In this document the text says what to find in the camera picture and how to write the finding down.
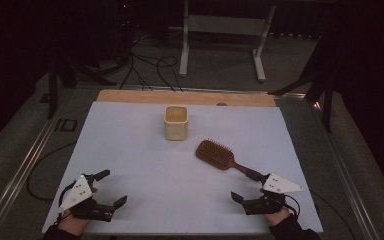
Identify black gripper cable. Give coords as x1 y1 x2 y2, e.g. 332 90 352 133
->
57 180 78 209
282 194 302 218

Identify cream square container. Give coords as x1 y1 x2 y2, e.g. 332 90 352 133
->
163 105 190 142

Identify metal floor rail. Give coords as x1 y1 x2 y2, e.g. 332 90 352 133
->
312 99 383 240
0 89 78 240

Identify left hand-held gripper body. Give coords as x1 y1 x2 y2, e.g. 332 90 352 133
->
58 174 115 223

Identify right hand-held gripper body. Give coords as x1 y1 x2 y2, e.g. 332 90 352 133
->
242 173 305 216

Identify person's right hand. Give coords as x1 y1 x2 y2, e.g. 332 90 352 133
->
263 208 292 228

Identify black floor cable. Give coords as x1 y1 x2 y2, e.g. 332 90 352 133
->
26 141 78 202
309 189 357 240

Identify white metal desk frame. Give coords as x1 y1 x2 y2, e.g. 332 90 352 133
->
178 0 278 83

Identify brown wooden hairbrush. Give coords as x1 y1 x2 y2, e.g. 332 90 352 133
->
195 138 258 178

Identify person's left hand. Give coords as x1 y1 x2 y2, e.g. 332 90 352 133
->
57 213 91 236

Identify black metal stand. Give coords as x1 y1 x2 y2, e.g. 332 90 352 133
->
47 49 118 120
267 31 336 134

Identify black looped cable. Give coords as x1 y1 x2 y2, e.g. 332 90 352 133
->
118 33 185 93

